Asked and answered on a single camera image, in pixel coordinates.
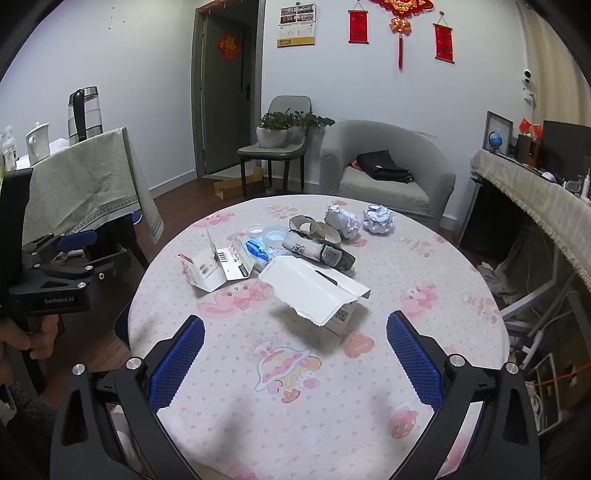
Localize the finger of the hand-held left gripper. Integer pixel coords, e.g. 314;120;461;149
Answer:
28;251;133;289
22;229;99;267

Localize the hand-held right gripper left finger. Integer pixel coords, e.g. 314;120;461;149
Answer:
48;315;206;480

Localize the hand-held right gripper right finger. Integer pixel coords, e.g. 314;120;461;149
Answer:
385;311;543;480

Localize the pink printed tablecloth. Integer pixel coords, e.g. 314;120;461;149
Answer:
127;195;511;480

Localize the white barcode carton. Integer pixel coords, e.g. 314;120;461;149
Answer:
205;228;256;280

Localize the white torn cardboard box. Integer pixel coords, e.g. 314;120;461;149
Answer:
257;255;371;337

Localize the blue plastic packet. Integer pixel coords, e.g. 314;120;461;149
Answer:
244;237;280;273

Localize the foil ball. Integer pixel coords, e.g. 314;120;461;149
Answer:
362;204;397;235
323;204;361;240

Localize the crushed plastic bottle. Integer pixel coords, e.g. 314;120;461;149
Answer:
281;231;357;271

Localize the clear plastic lid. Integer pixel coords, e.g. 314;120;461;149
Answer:
263;224;288;247

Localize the person's left forearm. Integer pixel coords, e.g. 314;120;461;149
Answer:
0;364;61;480

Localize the person's left hand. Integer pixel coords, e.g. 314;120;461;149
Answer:
0;315;61;365

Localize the grey-green patterned tablecloth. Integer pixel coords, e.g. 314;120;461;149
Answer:
9;127;164;245

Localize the grey crumpled cloth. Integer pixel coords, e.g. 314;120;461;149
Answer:
478;261;513;305

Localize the white plastic bottle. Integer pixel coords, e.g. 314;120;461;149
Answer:
1;127;19;169

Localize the glass electric kettle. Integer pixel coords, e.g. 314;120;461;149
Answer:
68;86;105;141

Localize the flat cardboard box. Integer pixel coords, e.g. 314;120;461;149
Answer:
213;166;264;200

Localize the grey armchair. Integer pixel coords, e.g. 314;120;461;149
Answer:
320;120;457;232

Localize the grey door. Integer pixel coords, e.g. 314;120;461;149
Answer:
193;0;266;178

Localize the black bag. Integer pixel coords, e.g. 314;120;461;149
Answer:
355;150;415;183

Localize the grey dining chair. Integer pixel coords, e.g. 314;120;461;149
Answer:
238;96;315;195

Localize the beige fringed desk cloth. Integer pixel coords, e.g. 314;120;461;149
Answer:
471;148;591;291

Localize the potted plant in white pot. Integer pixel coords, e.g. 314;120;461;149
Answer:
286;111;335;144
256;111;296;148

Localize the brown wooden box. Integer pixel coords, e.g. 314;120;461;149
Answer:
515;134;542;168

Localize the red diamond door decoration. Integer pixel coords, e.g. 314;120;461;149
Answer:
217;33;241;61

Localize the black monitor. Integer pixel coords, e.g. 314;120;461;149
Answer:
541;120;591;183

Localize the beige curtain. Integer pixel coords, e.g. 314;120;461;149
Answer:
522;0;591;130

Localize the white desk frame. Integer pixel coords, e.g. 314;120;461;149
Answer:
499;256;580;333

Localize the orange cable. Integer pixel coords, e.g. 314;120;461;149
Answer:
526;364;578;388

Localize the picture frame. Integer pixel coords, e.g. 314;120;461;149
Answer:
482;111;514;155

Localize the wall calendar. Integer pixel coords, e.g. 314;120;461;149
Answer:
277;4;317;48

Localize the red wall scroll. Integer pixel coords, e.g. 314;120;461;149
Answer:
348;2;370;45
433;14;455;64

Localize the red knot wall ornament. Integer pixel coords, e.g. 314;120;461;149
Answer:
369;0;435;70

